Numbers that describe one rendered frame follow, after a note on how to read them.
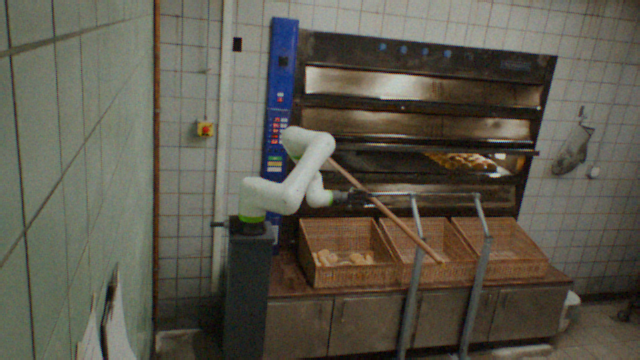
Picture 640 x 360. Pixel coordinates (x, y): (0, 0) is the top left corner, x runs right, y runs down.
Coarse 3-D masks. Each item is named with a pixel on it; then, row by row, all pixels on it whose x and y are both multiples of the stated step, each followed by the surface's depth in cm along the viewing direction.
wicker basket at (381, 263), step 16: (304, 224) 338; (320, 224) 342; (336, 224) 345; (368, 224) 353; (304, 240) 324; (320, 240) 343; (336, 240) 346; (352, 240) 350; (368, 240) 354; (384, 240) 333; (304, 256) 324; (384, 256) 332; (320, 272) 301; (336, 272) 304; (352, 272) 308; (368, 272) 311; (384, 272) 332
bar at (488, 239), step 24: (360, 192) 305; (384, 192) 310; (408, 192) 315; (432, 192) 320; (456, 192) 325; (480, 216) 325; (480, 264) 322; (480, 288) 327; (408, 312) 317; (408, 336) 323
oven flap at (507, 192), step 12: (480, 192) 377; (492, 192) 380; (504, 192) 383; (300, 204) 335; (372, 204) 351; (384, 204) 353; (396, 204) 356; (408, 204) 359; (420, 204) 362; (432, 204) 365; (444, 204) 368; (456, 204) 371; (468, 204) 374; (492, 204) 380; (504, 204) 383
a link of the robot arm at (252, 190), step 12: (252, 180) 218; (264, 180) 219; (240, 192) 218; (252, 192) 214; (264, 192) 213; (240, 204) 219; (252, 204) 217; (240, 216) 221; (252, 216) 219; (264, 216) 223
